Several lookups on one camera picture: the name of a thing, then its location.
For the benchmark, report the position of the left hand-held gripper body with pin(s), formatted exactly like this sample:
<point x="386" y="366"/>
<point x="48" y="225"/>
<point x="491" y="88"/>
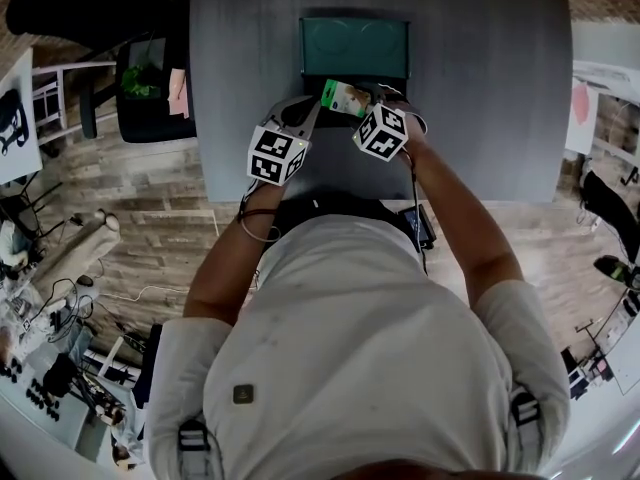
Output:
<point x="272" y="155"/>

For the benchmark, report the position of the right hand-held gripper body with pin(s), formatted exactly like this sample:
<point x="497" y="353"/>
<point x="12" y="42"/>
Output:
<point x="382" y="133"/>

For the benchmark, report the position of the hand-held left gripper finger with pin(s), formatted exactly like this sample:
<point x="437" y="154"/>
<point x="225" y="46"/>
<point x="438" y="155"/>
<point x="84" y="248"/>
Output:
<point x="280" y="110"/>
<point x="309" y="118"/>

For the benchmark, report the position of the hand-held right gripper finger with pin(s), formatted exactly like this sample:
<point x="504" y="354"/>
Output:
<point x="380" y="92"/>

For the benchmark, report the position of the green and white small box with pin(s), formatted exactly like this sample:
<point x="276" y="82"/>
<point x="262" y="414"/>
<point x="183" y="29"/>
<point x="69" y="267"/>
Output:
<point x="340" y="97"/>

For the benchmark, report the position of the dark green case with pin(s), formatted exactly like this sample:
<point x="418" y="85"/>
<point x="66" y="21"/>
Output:
<point x="350" y="48"/>

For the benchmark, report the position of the person's right forearm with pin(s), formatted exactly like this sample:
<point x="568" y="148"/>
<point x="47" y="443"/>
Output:
<point x="465" y="228"/>

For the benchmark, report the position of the person's left forearm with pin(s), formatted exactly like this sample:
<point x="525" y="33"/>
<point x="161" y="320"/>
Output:
<point x="220" y="278"/>

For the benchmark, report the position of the silver metal bangle bracelet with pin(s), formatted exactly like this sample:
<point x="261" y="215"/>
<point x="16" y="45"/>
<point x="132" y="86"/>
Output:
<point x="260" y="238"/>

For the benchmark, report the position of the white table leg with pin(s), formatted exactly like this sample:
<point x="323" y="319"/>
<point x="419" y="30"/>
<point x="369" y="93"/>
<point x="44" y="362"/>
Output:
<point x="215" y="218"/>

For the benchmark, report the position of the person's black trousers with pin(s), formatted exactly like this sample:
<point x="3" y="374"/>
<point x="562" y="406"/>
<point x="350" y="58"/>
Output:
<point x="340" y="208"/>

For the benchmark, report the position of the black waist-mounted device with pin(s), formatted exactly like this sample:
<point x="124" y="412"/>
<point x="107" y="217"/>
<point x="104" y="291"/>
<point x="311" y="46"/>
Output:
<point x="417" y="223"/>

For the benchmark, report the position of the pink cloth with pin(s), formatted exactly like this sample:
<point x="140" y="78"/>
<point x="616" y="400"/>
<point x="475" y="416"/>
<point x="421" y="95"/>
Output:
<point x="179" y="93"/>

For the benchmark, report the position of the green potted plant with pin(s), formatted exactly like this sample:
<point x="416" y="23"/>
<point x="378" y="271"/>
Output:
<point x="140" y="80"/>

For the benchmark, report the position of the white desk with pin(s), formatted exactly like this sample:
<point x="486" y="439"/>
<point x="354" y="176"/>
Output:
<point x="575" y="140"/>

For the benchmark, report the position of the person's white shirt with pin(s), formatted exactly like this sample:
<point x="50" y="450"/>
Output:
<point x="350" y="343"/>

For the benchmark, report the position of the black office chair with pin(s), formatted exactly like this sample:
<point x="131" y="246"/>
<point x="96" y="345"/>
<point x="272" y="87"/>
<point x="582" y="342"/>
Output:
<point x="75" y="8"/>

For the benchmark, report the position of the dark square shirt badge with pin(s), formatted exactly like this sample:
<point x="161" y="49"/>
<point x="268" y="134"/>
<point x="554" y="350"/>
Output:
<point x="244" y="394"/>

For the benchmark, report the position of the black bag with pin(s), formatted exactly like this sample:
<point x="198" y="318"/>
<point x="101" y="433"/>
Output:
<point x="15" y="99"/>

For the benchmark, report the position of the white stool frame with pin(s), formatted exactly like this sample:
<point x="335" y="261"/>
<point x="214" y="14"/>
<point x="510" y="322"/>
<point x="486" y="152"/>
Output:
<point x="75" y="66"/>

